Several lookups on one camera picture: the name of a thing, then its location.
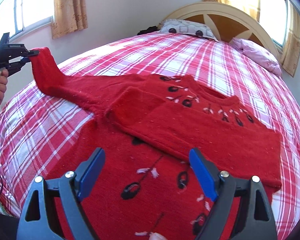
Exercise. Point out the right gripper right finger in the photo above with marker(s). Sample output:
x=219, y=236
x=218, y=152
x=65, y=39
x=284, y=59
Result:
x=254, y=217

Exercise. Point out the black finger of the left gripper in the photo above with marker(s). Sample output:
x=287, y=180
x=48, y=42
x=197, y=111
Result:
x=16, y=66

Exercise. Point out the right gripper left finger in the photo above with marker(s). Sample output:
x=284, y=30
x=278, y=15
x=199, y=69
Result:
x=39, y=219

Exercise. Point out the red knitted sweater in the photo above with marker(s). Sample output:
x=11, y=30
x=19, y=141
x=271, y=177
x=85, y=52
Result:
x=147, y=126

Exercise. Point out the person's right hand fingertip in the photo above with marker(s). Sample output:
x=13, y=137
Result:
x=156, y=236

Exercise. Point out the red white plaid bedspread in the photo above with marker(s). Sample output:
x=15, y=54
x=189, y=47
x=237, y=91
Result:
x=36, y=129

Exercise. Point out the beige curtain left window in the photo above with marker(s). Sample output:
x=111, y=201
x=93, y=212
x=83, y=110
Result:
x=69, y=16

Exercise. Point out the beige curtain window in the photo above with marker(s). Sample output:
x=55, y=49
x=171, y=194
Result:
x=281, y=21
x=69, y=16

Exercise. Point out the black cloth beside pillow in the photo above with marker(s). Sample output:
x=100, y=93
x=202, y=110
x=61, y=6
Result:
x=148, y=30

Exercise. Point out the white patterned pillow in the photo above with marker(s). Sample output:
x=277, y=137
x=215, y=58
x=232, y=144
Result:
x=185, y=27

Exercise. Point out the pink pillow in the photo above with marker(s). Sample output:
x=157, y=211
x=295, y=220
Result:
x=258, y=54

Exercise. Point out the cream arched wooden headboard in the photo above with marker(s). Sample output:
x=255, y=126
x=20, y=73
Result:
x=226, y=22

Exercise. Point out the beige curtain right window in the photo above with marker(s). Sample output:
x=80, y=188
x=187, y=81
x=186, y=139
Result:
x=281, y=21

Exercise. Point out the window with metal frame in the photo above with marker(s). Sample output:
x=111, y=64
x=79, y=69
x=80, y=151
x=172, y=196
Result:
x=18, y=17

